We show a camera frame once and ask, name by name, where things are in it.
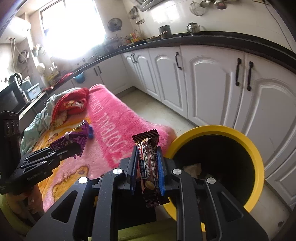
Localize purple snack wrapper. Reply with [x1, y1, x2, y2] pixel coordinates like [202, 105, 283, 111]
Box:
[49, 120, 90, 159]

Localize brown chocolate bar wrapper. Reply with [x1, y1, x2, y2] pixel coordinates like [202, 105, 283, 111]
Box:
[132, 130, 159, 207]

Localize yellow rimmed trash bin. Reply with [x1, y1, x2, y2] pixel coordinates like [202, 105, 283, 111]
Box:
[164, 125, 264, 221]

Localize white lower kitchen cabinets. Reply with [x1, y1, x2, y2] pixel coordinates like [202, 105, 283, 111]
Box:
[51, 45, 296, 209]

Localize hanging kitchen utensils set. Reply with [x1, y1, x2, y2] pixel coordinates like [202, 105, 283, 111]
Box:
[200, 0, 229, 10]

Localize person's left hand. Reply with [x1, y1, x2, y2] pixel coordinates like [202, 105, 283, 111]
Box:
[5, 185, 44, 218]

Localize light teal crumpled cloth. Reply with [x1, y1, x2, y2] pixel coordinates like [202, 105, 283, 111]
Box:
[20, 87, 81, 156]

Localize black microwave oven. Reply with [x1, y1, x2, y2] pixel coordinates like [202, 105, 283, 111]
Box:
[0, 81, 26, 113]

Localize pink cartoon fleece blanket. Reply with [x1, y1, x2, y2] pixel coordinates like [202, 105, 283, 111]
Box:
[34, 84, 176, 210]

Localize red patterned cloth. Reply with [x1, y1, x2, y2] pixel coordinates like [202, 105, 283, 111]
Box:
[51, 87, 89, 128]

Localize blue hanging bowl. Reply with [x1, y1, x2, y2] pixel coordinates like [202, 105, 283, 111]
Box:
[73, 72, 85, 84]

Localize white water heater tank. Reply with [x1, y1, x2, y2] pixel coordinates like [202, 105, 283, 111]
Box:
[0, 16, 31, 44]

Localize condiment bottles group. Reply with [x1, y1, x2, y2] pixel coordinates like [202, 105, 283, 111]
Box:
[124, 29, 143, 45]

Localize dark cooking pot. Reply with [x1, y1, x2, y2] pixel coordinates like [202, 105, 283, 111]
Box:
[158, 25, 171, 39]

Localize steel teapot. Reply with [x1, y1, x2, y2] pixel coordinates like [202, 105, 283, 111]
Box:
[186, 22, 200, 36]

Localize small wall fan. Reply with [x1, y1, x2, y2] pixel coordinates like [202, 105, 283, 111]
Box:
[107, 18, 122, 32]

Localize hanging wire strainer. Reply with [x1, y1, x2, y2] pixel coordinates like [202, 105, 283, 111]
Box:
[189, 1, 206, 16]

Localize black power cord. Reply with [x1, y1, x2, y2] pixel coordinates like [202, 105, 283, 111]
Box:
[263, 0, 293, 50]

